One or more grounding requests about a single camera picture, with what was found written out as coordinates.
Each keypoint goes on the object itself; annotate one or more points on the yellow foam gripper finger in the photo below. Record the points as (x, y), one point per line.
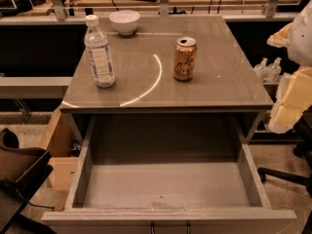
(293, 97)
(280, 39)

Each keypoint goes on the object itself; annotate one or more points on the clear plastic water bottle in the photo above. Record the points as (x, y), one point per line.
(97, 47)

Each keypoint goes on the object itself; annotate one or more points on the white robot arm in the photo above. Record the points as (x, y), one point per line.
(300, 38)

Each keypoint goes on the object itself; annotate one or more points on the right clear pump bottle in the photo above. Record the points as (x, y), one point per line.
(272, 71)

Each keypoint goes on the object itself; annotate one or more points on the clear pump bottle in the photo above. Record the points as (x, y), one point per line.
(272, 71)
(259, 69)

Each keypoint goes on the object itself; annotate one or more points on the left clear pump bottle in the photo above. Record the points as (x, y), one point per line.
(259, 69)

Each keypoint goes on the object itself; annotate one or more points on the grey cabinet with glossy top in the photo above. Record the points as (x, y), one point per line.
(223, 78)

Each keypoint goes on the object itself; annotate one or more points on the open grey top drawer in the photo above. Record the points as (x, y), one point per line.
(166, 174)

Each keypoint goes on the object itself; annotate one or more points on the orange soda can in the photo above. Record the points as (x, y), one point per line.
(184, 58)

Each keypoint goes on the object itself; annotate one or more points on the white ceramic bowl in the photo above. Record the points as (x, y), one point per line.
(125, 22)

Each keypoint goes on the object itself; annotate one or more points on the cardboard box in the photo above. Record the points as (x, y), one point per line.
(58, 139)

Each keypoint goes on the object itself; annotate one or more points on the dark office chair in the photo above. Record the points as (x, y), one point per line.
(22, 172)

